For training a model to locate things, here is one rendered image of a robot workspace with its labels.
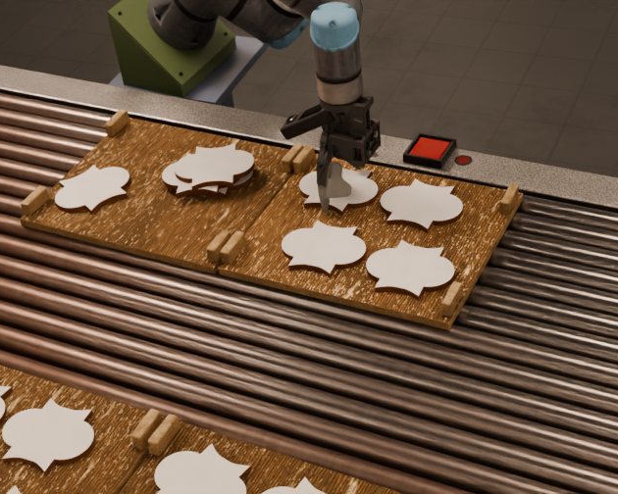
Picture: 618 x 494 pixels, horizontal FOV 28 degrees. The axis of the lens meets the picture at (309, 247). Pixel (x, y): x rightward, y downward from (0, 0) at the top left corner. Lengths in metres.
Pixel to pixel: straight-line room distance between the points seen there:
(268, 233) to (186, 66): 0.65
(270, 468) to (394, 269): 0.43
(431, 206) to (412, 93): 2.11
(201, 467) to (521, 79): 2.73
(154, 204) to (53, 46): 2.67
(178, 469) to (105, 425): 0.16
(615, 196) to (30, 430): 1.04
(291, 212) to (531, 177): 0.43
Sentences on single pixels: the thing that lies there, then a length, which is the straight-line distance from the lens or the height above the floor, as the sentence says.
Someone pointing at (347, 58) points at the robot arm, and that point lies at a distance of 1.97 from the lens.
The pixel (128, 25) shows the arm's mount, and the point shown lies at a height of 1.02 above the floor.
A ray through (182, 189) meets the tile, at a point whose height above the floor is 0.96.
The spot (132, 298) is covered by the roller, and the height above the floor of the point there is 0.92.
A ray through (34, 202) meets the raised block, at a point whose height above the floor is 0.95.
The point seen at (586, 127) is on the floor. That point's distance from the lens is 3.99.
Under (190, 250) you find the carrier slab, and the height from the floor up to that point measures 0.94.
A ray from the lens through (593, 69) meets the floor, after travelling 4.29.
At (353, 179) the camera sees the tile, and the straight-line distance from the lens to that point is 2.18.
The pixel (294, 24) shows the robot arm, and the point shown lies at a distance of 2.57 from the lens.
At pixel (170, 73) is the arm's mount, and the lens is 2.62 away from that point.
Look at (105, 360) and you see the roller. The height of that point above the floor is 0.92.
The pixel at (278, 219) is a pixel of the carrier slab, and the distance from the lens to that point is 2.13.
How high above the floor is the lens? 2.22
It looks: 39 degrees down
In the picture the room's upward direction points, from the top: 8 degrees counter-clockwise
